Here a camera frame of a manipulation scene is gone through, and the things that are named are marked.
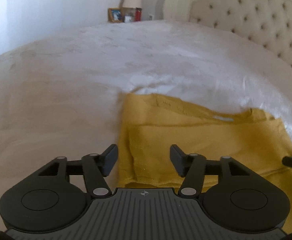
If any yellow knit sweater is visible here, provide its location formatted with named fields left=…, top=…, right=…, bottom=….
left=118, top=94, right=292, bottom=233

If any white bed cover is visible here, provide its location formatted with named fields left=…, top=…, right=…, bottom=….
left=0, top=21, right=292, bottom=230

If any tufted cream headboard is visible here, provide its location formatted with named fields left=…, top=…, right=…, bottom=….
left=188, top=0, right=292, bottom=78

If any small glass jar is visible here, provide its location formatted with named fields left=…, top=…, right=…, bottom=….
left=124, top=15, right=132, bottom=23

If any wooden picture frame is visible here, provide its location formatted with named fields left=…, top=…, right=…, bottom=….
left=108, top=8, right=124, bottom=23

